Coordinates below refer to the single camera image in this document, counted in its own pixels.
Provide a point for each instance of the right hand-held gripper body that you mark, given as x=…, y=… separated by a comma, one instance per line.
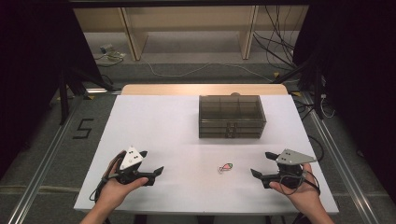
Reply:
x=289, y=169

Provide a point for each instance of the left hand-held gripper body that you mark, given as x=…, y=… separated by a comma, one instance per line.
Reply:
x=130, y=160

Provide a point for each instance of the smoky transparent plastic drawer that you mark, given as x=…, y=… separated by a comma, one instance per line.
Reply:
x=214, y=135
x=214, y=126

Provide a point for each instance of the smoky transparent drawer cabinet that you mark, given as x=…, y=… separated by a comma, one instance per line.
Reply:
x=230, y=107

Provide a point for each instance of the person's right hand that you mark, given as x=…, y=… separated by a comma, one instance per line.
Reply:
x=302, y=194

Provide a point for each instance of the person's left hand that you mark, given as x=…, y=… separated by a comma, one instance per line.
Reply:
x=113, y=193

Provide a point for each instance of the white table board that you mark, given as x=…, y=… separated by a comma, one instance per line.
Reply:
x=168, y=124

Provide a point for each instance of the light wooden table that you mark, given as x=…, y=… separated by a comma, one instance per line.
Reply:
x=186, y=89

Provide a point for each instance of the black metal stand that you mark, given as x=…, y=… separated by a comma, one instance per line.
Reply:
x=63, y=102
x=317, y=93

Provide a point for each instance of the dark curtain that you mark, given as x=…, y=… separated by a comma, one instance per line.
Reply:
x=367, y=93
x=25, y=77

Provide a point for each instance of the small grey power adapter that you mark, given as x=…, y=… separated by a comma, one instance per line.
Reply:
x=106, y=48

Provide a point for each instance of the light wooden shelf unit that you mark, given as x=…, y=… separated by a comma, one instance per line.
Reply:
x=186, y=18

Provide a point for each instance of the aluminium floor rail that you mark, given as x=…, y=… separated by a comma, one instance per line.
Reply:
x=342, y=168
x=40, y=177

